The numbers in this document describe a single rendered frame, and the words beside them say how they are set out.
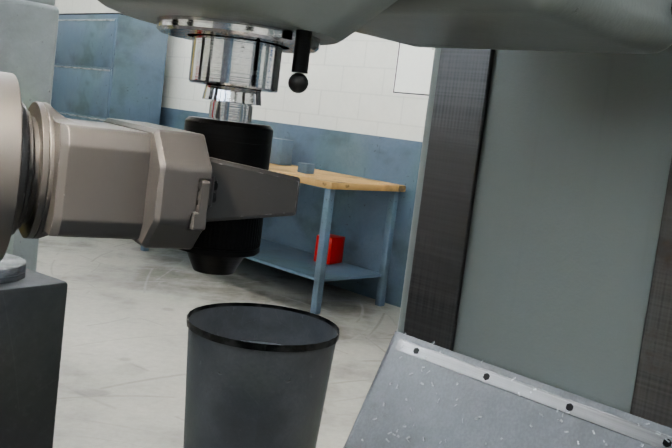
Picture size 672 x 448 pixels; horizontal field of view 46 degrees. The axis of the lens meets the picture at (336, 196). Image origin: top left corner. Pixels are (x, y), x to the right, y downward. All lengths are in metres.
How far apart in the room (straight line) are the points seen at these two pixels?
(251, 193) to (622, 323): 0.39
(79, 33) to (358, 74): 3.19
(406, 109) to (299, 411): 3.70
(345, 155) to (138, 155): 5.79
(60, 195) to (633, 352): 0.49
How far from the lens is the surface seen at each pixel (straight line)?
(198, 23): 0.39
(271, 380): 2.31
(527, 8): 0.45
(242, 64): 0.41
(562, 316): 0.73
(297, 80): 0.39
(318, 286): 5.23
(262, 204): 0.41
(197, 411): 2.44
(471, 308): 0.78
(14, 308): 0.76
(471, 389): 0.77
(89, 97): 7.96
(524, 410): 0.74
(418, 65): 5.77
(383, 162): 5.88
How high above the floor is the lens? 1.27
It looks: 5 degrees down
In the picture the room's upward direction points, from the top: 7 degrees clockwise
